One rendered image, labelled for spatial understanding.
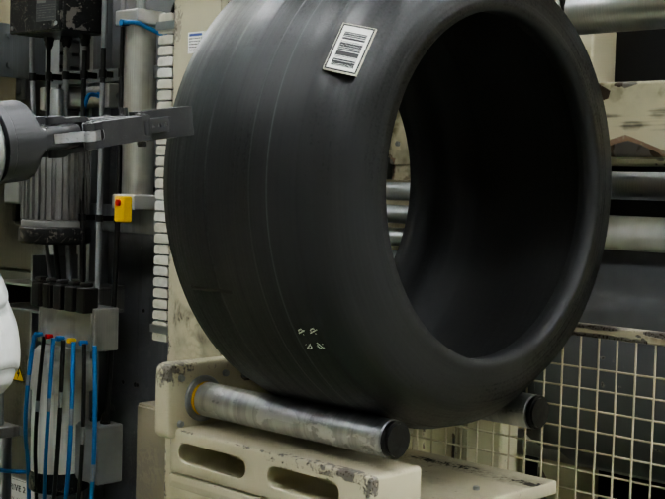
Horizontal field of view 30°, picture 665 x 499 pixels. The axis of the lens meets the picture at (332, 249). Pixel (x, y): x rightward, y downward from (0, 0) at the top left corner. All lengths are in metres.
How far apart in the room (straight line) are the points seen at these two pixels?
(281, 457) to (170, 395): 0.21
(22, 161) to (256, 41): 0.37
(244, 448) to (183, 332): 0.29
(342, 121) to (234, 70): 0.17
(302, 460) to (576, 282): 0.43
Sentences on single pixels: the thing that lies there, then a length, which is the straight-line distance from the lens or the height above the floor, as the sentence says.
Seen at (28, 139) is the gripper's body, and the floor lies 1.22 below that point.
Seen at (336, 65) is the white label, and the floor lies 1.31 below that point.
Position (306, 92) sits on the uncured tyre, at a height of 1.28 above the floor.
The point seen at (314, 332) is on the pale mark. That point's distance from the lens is 1.35.
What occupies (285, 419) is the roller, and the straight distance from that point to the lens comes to 1.52.
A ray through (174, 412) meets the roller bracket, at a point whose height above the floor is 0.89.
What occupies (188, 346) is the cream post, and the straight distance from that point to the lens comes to 1.77.
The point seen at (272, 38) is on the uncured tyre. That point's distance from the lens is 1.39.
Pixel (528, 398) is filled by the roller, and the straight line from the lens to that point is 1.64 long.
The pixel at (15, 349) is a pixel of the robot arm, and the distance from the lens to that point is 1.01.
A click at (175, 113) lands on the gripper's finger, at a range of 1.29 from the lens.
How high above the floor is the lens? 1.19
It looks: 3 degrees down
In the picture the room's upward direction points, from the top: 2 degrees clockwise
